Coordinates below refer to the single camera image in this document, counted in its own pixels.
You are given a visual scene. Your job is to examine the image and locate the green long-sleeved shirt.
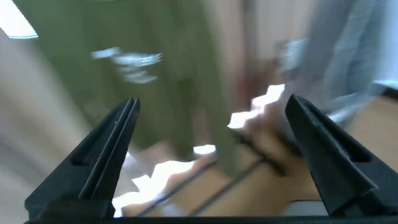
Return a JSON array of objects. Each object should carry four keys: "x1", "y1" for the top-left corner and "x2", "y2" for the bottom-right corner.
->
[{"x1": 12, "y1": 0, "x2": 241, "y2": 177}]

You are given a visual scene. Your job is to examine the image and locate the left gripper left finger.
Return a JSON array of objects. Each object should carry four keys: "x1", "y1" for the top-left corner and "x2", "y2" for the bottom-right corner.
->
[{"x1": 24, "y1": 97, "x2": 141, "y2": 218}]

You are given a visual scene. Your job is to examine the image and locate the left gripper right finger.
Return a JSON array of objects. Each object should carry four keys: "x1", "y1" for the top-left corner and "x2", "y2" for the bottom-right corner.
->
[{"x1": 285, "y1": 95, "x2": 398, "y2": 218}]

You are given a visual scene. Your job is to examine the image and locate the black clothes rack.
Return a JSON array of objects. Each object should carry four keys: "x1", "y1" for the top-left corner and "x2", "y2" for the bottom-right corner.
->
[{"x1": 136, "y1": 0, "x2": 304, "y2": 217}]

